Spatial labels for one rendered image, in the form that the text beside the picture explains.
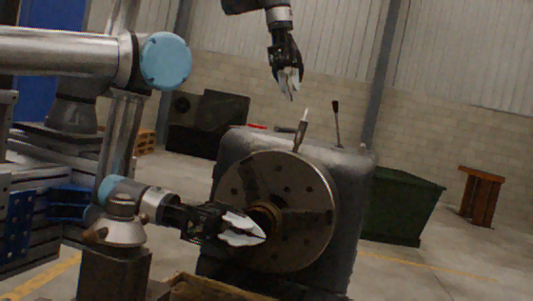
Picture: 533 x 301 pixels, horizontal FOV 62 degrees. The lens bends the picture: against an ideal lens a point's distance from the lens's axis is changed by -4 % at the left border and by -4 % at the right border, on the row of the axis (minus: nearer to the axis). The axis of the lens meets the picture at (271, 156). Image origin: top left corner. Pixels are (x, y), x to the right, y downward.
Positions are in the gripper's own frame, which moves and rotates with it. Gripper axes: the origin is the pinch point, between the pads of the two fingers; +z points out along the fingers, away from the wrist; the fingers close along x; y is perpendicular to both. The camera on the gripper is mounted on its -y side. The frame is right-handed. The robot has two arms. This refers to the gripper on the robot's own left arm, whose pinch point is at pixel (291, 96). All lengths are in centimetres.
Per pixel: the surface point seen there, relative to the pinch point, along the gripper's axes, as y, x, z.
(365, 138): -962, -39, 19
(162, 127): -879, -503, -74
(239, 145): 1.3, -16.9, 11.4
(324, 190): 17.1, 8.2, 25.4
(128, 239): 76, -8, 23
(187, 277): 28, -26, 42
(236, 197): 17.2, -14.2, 24.7
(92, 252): 77, -13, 24
